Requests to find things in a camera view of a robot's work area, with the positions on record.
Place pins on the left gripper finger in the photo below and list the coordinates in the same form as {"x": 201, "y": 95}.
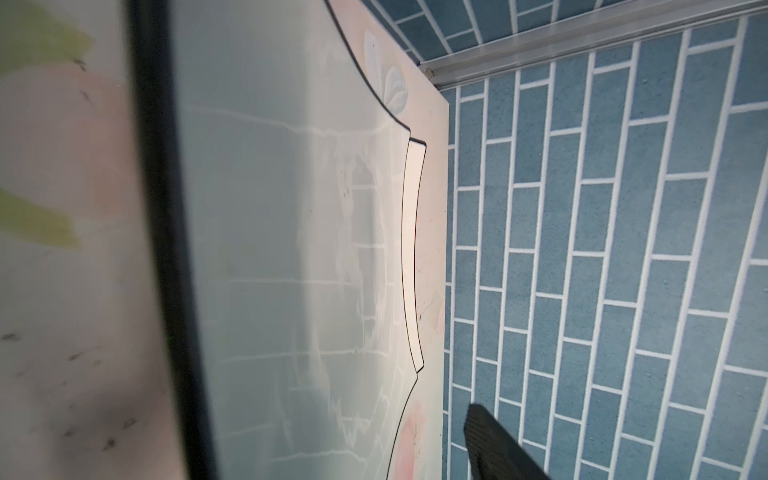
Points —
{"x": 493, "y": 453}

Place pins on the white square plate black rim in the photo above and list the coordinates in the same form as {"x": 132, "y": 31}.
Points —
{"x": 412, "y": 175}

